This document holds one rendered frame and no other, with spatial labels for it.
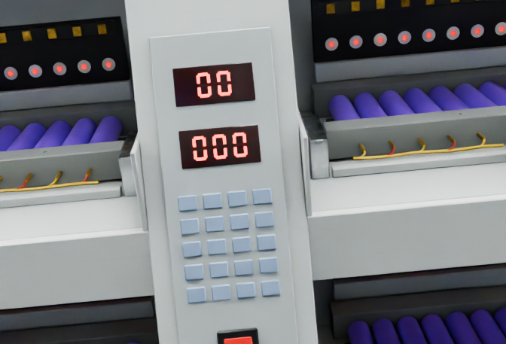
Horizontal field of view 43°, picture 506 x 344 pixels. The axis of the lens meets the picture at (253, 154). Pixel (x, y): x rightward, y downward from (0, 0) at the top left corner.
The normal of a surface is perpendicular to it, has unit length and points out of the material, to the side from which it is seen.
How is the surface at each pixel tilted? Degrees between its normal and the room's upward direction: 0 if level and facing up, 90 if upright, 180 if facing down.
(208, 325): 90
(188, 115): 90
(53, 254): 110
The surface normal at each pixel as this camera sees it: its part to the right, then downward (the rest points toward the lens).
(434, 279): 0.04, 0.38
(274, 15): 0.01, 0.05
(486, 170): -0.08, -0.92
